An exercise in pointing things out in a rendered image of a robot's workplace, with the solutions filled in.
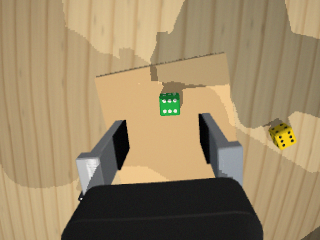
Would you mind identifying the tan square mat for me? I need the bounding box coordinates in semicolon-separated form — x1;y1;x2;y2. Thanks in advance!
94;53;237;184

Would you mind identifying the green die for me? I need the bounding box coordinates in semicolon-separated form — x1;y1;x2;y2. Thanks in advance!
159;93;180;116

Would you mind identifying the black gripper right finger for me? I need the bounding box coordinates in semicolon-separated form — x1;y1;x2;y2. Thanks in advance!
198;113;243;188

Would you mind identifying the yellow die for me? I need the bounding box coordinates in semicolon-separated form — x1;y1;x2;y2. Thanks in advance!
269;123;297;150

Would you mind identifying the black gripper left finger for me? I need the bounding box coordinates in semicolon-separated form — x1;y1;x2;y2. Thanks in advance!
76;120;130;196

